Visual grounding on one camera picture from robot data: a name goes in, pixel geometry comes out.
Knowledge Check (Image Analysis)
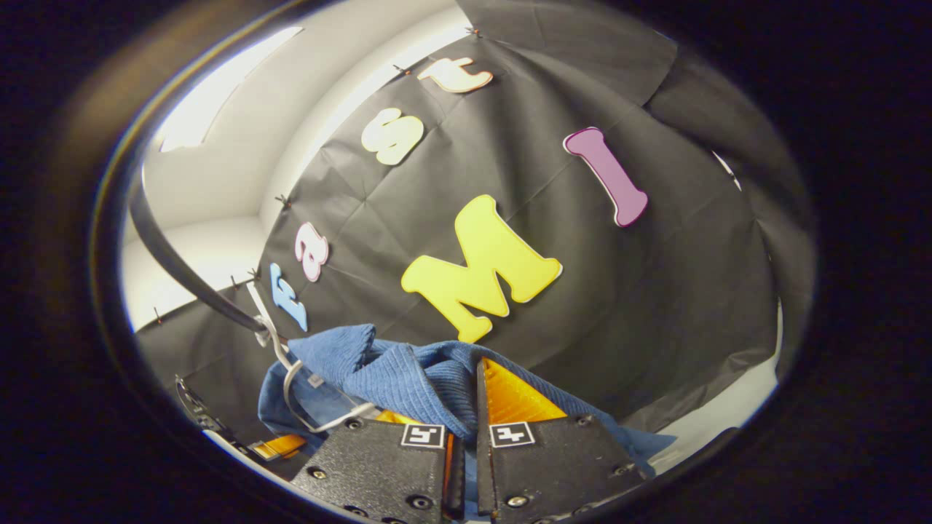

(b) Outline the black metal clothes rack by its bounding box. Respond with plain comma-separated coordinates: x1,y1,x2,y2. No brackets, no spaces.
128,167,272,337

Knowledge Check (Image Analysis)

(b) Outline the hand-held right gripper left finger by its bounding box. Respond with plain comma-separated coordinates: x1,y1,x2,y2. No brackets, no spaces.
290,408,467,524

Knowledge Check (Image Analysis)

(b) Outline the black backdrop cloth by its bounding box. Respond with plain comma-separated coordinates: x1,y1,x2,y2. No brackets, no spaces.
135,0,816,452

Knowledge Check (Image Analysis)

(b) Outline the blue jacket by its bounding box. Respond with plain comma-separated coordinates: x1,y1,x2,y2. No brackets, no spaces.
258,324,678,483

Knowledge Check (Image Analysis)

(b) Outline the white clothes hanger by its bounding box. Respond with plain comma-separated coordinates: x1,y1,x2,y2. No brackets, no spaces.
246,280,379,435

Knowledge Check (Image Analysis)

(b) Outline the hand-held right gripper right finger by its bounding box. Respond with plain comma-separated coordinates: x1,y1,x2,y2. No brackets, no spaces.
475,357,649,524

